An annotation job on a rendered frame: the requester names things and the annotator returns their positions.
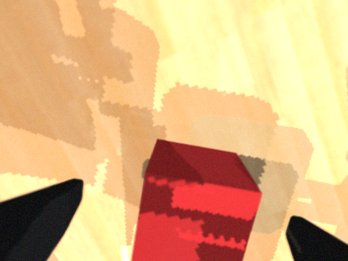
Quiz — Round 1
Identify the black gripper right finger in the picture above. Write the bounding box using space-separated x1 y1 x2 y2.
285 215 348 261

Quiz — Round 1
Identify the red block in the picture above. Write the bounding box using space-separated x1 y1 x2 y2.
131 139 262 261

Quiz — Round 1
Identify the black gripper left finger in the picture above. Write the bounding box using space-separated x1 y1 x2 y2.
0 177 84 261

